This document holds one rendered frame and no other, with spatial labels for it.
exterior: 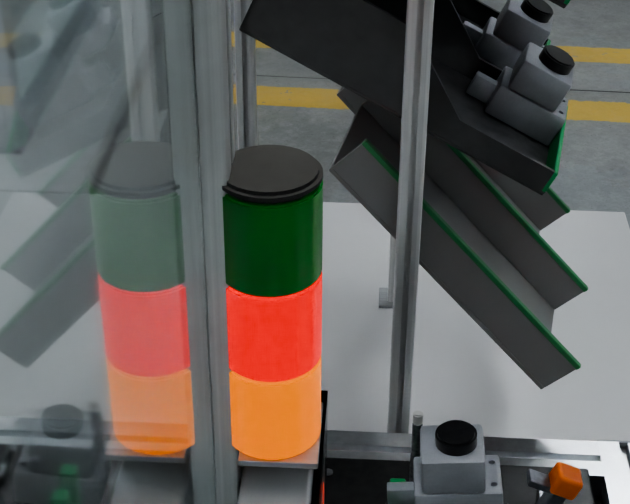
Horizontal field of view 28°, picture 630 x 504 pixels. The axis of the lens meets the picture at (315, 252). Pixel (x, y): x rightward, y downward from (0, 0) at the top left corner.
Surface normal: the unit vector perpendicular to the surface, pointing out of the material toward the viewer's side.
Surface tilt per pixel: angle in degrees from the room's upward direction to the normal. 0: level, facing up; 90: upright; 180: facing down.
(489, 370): 0
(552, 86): 90
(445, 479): 89
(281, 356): 90
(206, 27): 90
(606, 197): 0
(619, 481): 0
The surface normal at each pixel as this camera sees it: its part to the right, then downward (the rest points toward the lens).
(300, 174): 0.00, -0.85
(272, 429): 0.04, 0.53
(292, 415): 0.42, 0.48
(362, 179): -0.23, 0.51
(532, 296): 0.69, -0.51
